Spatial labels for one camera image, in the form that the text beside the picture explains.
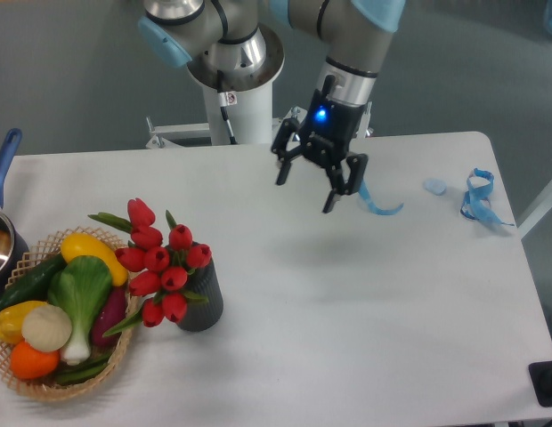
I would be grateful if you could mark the black gripper, blue light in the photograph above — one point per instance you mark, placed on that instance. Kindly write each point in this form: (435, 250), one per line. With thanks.
(325, 136)

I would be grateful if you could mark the red tulip bouquet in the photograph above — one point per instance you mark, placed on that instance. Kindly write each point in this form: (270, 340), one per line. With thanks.
(146, 256)

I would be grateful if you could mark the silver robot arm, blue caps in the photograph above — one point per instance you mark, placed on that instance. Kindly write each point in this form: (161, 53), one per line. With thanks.
(235, 59)

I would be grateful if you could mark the dark grey ribbed vase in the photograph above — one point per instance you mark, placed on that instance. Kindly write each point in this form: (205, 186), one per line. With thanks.
(192, 295)

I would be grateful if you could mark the curled blue strip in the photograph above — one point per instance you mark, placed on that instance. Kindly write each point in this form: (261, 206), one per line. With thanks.
(378, 209)

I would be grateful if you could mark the small pale blue cap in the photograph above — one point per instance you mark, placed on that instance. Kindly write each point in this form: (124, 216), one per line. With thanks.
(435, 186)

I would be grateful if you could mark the crumpled blue ribbon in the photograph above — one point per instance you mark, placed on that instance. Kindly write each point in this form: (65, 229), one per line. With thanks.
(476, 204)

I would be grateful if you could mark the yellow squash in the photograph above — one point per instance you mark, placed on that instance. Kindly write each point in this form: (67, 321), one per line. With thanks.
(80, 244)

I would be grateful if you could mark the purple sweet potato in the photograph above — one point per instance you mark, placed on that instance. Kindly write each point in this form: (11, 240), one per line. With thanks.
(113, 312)

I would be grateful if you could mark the green bok choy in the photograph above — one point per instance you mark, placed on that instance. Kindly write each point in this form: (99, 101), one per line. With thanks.
(80, 290)

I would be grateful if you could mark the woven wicker basket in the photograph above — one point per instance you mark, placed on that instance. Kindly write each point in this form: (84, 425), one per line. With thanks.
(48, 389)

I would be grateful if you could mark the black device at table edge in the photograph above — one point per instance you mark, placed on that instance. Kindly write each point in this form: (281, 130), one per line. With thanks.
(541, 376)

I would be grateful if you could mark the dark green cucumber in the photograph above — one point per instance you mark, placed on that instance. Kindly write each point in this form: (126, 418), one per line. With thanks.
(33, 285)

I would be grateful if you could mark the green bean pods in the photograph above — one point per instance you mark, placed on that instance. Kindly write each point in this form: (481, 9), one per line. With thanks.
(82, 372)

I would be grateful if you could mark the yellow bell pepper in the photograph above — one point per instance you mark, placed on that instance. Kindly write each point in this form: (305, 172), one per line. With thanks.
(11, 320)

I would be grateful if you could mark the orange fruit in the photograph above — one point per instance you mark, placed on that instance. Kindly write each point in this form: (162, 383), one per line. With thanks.
(27, 363)

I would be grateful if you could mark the white metal base frame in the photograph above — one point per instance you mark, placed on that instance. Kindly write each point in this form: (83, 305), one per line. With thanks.
(194, 135)

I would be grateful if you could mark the white frame right edge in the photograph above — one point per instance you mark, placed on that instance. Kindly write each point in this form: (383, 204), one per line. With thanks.
(536, 211)

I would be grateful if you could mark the blue handled saucepan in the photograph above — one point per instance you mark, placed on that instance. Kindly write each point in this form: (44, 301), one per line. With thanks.
(12, 245)

